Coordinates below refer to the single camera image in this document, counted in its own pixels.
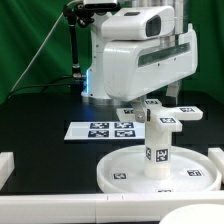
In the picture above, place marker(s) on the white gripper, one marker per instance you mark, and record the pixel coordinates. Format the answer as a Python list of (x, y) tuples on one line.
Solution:
[(134, 68)]

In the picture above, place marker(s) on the white cross-shaped table base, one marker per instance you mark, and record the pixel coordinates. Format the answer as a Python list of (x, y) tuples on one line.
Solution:
[(166, 118)]

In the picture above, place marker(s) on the white round table top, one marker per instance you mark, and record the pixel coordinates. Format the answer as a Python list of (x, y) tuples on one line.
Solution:
[(122, 171)]

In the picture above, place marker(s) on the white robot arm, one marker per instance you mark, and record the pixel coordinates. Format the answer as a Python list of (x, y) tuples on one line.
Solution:
[(95, 91)]

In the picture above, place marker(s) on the white marker sheet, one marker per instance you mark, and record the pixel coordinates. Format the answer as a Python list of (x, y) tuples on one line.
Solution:
[(104, 130)]

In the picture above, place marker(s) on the white right barrier block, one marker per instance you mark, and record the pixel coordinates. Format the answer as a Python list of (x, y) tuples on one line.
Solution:
[(216, 155)]

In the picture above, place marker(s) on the white barrier block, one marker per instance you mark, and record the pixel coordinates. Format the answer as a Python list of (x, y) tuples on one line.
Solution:
[(6, 167), (216, 155)]

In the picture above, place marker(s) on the white disc bottom corner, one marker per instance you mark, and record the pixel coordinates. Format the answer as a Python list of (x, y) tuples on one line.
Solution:
[(196, 214)]

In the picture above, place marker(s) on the white left barrier block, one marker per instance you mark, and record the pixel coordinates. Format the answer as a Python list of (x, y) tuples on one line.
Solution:
[(6, 167)]

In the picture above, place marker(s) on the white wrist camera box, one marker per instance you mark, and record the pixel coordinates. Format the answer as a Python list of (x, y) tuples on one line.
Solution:
[(140, 23)]

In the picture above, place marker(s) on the grey camera on mount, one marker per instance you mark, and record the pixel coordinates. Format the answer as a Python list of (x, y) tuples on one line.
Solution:
[(95, 5)]

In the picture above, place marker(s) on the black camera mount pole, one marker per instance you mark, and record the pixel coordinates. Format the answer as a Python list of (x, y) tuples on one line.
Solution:
[(77, 16)]

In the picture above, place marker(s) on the white front barrier rail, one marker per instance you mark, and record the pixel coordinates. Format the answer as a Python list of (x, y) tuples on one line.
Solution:
[(99, 208)]

